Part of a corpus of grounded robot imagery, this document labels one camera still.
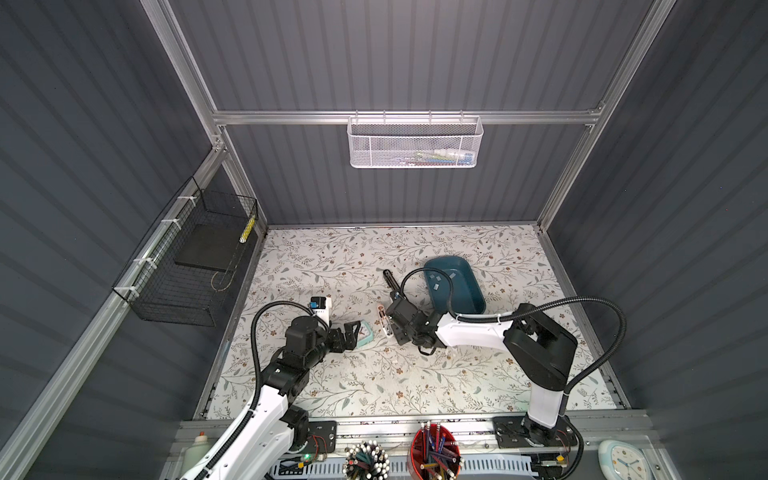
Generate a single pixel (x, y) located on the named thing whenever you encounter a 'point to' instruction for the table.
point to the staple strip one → (436, 286)
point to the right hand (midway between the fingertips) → (403, 325)
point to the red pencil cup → (435, 452)
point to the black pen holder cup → (366, 460)
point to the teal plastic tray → (467, 297)
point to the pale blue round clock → (623, 461)
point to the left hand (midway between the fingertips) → (345, 323)
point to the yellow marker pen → (247, 229)
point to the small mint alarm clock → (365, 334)
